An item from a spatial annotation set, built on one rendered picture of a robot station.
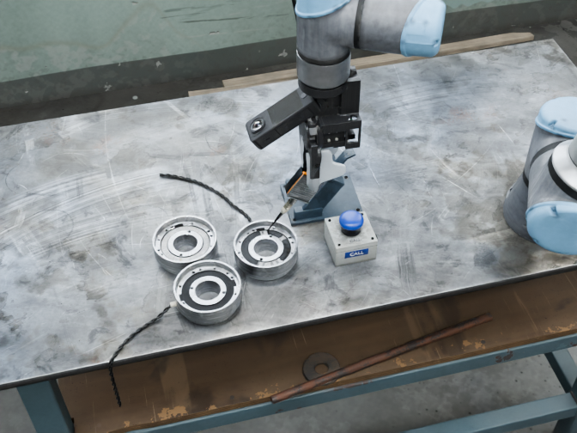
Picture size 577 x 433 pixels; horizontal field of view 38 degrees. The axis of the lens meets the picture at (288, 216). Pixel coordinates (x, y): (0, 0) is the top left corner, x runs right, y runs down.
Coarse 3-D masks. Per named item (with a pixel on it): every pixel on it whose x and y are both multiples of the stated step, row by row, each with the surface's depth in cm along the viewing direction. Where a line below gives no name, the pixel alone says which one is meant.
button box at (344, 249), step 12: (336, 216) 138; (336, 228) 136; (336, 240) 134; (348, 240) 134; (360, 240) 134; (372, 240) 134; (336, 252) 134; (348, 252) 134; (360, 252) 135; (372, 252) 136; (336, 264) 136; (348, 264) 137
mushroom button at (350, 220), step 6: (348, 210) 135; (354, 210) 135; (342, 216) 134; (348, 216) 134; (354, 216) 134; (360, 216) 134; (342, 222) 134; (348, 222) 133; (354, 222) 133; (360, 222) 133; (348, 228) 133; (354, 228) 133; (360, 228) 134
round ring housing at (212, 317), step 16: (224, 272) 132; (176, 288) 130; (192, 288) 130; (208, 288) 132; (224, 288) 130; (240, 288) 128; (176, 304) 129; (208, 304) 128; (192, 320) 129; (208, 320) 127
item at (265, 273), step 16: (256, 224) 138; (240, 240) 137; (256, 240) 137; (272, 240) 137; (288, 240) 137; (240, 256) 134; (256, 256) 134; (272, 256) 134; (288, 256) 134; (256, 272) 132; (272, 272) 132
